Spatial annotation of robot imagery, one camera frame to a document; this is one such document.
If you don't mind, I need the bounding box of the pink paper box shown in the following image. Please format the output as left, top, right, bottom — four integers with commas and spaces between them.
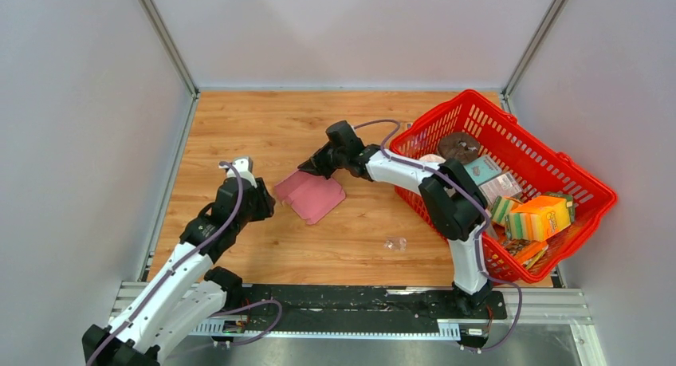
273, 170, 346, 225

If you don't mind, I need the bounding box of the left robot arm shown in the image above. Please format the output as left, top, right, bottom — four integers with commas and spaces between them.
82, 173, 275, 365

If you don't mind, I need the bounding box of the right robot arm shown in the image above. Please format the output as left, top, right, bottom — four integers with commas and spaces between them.
298, 120, 493, 317

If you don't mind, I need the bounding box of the teal small box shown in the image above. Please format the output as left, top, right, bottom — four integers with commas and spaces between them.
463, 155, 503, 186

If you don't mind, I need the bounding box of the pink white small box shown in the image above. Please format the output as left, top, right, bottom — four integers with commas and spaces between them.
479, 172, 523, 207

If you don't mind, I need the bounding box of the small clear plastic bag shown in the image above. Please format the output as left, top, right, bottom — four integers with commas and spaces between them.
383, 237, 407, 251

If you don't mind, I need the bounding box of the brown round cookie pack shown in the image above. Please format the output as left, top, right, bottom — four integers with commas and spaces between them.
437, 132, 481, 164

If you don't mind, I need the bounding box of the green yellow sponge stack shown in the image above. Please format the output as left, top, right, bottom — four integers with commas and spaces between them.
490, 196, 522, 227

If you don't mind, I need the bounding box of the red plastic basket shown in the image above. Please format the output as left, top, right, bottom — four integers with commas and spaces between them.
389, 89, 618, 284

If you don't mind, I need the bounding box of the orange yellow sponge pack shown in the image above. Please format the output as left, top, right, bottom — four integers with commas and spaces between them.
504, 192, 576, 242

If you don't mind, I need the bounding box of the orange snack packet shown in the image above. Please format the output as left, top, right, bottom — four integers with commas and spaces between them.
499, 239, 548, 270

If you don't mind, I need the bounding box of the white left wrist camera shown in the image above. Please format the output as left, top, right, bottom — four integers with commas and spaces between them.
218, 155, 257, 187

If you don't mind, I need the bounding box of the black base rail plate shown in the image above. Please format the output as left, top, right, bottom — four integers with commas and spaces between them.
195, 284, 508, 339

